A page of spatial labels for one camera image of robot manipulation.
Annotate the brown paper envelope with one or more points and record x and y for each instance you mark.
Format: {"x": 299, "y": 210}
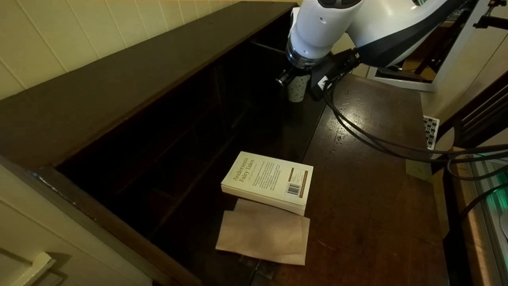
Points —
{"x": 264, "y": 235}

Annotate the white paperback book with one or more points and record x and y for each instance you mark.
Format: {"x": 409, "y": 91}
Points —
{"x": 268, "y": 180}

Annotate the light wooden side table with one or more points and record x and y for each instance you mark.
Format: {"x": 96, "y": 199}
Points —
{"x": 458, "y": 223}

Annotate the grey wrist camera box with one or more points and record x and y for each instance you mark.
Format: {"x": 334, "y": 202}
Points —
{"x": 334, "y": 72}

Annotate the green lit device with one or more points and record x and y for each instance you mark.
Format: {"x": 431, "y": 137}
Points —
{"x": 495, "y": 211}

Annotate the white perforated bracket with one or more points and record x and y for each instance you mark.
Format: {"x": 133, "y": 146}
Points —
{"x": 431, "y": 132}

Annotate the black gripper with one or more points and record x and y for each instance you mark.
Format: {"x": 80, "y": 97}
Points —
{"x": 304, "y": 72}

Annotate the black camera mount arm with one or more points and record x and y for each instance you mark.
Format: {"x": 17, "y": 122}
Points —
{"x": 493, "y": 22}

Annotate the dark wooden secretary desk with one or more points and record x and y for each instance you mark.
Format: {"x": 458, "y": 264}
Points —
{"x": 106, "y": 100}

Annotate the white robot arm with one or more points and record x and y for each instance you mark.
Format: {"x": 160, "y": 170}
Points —
{"x": 360, "y": 26}

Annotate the speckled white paper cup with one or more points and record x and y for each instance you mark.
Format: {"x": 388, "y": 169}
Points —
{"x": 298, "y": 91}

